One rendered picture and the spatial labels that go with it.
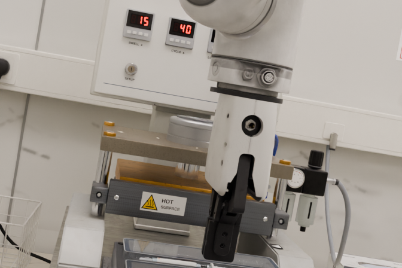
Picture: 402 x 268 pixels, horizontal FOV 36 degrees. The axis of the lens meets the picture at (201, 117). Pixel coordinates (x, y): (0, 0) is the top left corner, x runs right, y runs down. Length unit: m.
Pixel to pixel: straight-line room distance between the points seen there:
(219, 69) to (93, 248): 0.29
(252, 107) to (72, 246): 0.31
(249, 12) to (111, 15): 0.53
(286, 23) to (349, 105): 0.99
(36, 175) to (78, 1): 0.42
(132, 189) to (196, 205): 0.09
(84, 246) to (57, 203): 0.74
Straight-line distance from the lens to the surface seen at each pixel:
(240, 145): 0.59
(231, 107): 0.60
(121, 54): 1.05
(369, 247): 1.67
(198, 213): 0.85
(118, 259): 0.71
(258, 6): 0.56
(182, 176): 0.93
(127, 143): 0.84
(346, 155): 1.60
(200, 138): 0.90
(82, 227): 0.80
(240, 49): 0.60
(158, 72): 1.05
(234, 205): 0.59
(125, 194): 0.84
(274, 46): 0.60
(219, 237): 0.64
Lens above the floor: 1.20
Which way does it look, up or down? 3 degrees down
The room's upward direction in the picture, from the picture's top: 10 degrees clockwise
